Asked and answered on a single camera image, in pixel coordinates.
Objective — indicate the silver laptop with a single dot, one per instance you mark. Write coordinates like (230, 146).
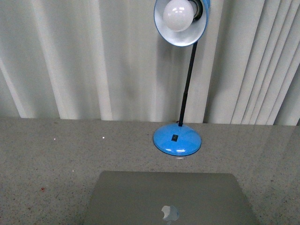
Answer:
(168, 198)

